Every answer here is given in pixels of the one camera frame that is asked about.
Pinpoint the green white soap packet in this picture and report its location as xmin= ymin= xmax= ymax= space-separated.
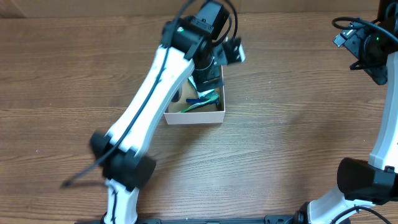
xmin=188 ymin=76 xmax=215 ymax=98

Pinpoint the green white toothbrush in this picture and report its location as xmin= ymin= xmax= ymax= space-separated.
xmin=180 ymin=95 xmax=220 ymax=113

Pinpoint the blue disposable razor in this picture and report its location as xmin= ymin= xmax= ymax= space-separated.
xmin=185 ymin=95 xmax=220 ymax=106

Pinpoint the white cardboard box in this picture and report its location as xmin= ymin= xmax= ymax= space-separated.
xmin=164 ymin=79 xmax=226 ymax=125

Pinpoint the clear bottle with dark liquid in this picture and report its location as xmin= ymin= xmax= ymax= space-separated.
xmin=171 ymin=87 xmax=182 ymax=103

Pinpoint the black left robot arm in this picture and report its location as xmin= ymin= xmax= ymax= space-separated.
xmin=90 ymin=1 xmax=231 ymax=223

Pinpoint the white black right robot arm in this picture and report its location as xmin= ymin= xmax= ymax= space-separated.
xmin=294 ymin=16 xmax=397 ymax=223

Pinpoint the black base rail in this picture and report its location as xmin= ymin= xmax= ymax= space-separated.
xmin=74 ymin=213 xmax=352 ymax=224

